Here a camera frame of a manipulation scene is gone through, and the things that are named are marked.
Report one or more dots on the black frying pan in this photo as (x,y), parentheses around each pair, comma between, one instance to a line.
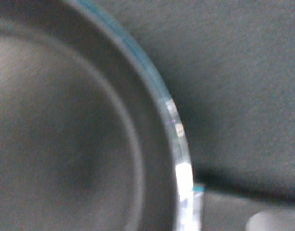
(91,138)

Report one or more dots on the black tablecloth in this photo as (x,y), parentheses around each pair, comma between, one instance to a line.
(230,68)

